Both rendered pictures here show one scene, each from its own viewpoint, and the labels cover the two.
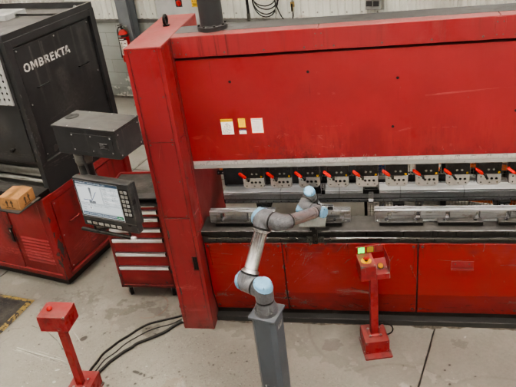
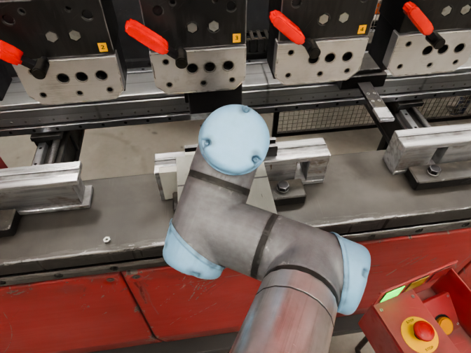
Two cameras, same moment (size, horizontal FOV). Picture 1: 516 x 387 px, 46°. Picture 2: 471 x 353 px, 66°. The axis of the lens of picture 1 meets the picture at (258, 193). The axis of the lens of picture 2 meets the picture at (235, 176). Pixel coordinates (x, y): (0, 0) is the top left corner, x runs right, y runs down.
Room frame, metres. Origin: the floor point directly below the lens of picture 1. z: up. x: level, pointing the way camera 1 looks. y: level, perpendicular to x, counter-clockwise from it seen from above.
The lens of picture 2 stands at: (3.24, -0.24, 1.54)
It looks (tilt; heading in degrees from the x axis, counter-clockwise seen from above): 49 degrees down; 339
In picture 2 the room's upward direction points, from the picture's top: straight up
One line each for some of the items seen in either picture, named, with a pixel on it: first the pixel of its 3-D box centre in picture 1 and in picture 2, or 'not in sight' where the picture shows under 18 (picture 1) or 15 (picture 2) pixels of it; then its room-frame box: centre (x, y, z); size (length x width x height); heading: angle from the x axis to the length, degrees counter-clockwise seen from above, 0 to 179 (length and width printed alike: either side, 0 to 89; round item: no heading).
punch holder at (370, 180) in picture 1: (366, 173); (430, 17); (3.69, -0.77, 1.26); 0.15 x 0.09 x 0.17; 77
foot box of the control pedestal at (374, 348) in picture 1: (375, 341); not in sight; (3.31, -0.72, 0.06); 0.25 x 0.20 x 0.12; 0
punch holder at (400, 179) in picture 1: (396, 172); not in sight; (3.65, -0.96, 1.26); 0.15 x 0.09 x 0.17; 77
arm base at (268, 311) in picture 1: (266, 304); not in sight; (2.95, 0.04, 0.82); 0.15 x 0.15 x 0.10
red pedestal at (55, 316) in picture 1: (70, 352); not in sight; (3.20, 1.42, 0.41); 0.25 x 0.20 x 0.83; 167
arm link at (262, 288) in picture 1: (262, 289); not in sight; (2.96, 0.04, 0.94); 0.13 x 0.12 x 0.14; 45
